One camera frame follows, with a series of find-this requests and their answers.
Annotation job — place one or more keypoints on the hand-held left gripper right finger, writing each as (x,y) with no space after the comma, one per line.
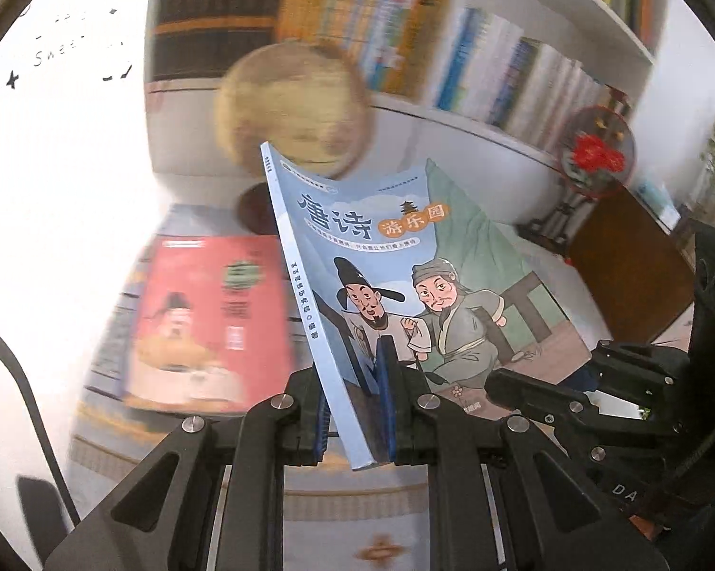
(385,404)

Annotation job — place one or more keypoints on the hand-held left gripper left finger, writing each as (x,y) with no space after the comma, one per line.
(322,428)

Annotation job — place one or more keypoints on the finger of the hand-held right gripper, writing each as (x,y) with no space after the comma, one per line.
(637,366)
(530,395)

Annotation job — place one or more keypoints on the blue cartoon book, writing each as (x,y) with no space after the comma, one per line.
(393,261)

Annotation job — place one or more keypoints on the stack of thin books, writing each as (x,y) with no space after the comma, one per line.
(116,333)

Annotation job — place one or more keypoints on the row of white blue books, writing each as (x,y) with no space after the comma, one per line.
(512,71)

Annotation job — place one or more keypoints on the row of orange books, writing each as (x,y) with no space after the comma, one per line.
(357,12)

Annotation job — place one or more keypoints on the row of dark books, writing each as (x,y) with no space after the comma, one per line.
(214,12)

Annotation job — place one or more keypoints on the brown wooden cabinet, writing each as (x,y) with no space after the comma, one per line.
(637,267)

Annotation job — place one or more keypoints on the red cartoon book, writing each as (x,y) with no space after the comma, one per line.
(214,321)

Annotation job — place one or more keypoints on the pale blue object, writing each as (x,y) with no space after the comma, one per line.
(661,205)

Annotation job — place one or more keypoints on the round embroidered fan on stand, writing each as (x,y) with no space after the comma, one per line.
(595,154)

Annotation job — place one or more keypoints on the beige desk globe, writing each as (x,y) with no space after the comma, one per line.
(286,107)

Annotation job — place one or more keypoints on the black wall stickers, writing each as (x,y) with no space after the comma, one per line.
(12,79)

